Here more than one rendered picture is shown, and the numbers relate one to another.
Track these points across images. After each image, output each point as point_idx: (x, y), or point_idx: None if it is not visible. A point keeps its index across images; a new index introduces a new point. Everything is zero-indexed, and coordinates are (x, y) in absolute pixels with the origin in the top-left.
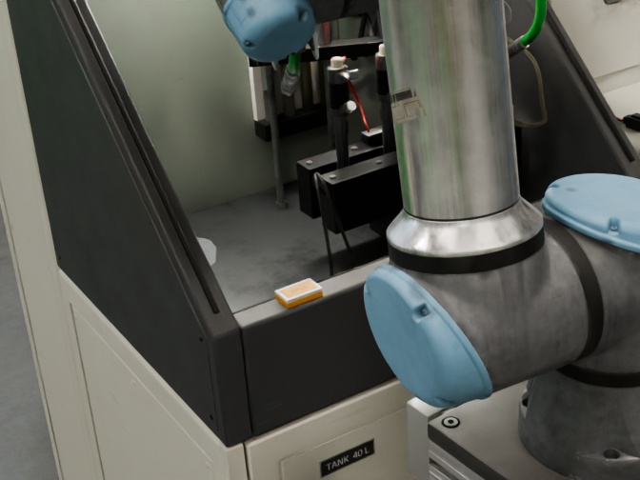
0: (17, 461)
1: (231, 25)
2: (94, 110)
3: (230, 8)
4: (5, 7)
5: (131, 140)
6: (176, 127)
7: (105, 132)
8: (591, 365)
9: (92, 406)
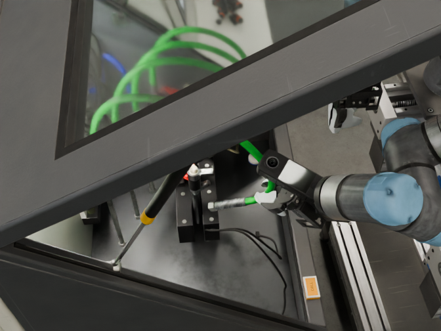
0: None
1: (436, 242)
2: (196, 318)
3: (440, 236)
4: (11, 320)
5: (237, 312)
6: None
7: (210, 322)
8: None
9: None
